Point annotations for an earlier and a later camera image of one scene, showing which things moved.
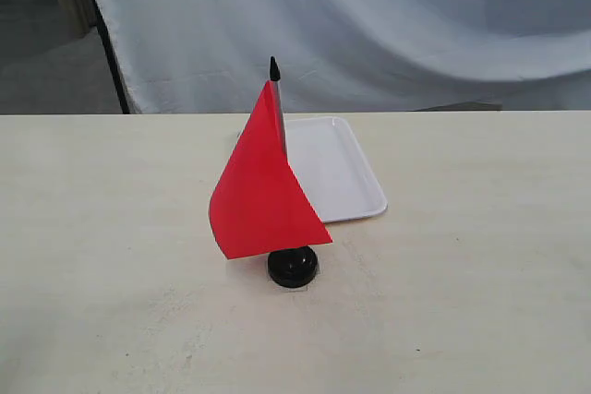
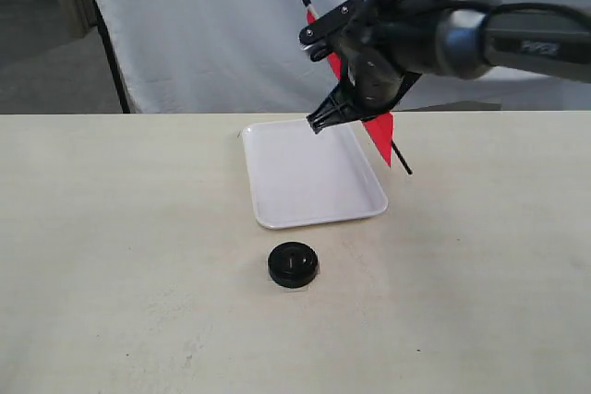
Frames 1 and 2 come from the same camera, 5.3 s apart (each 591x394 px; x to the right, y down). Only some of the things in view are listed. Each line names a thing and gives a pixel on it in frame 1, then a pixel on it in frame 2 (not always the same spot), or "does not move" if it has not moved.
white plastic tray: [326, 158] does not move
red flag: [256, 206] to [381, 126]
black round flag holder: [293, 268] does not move
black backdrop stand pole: [102, 24] does not move
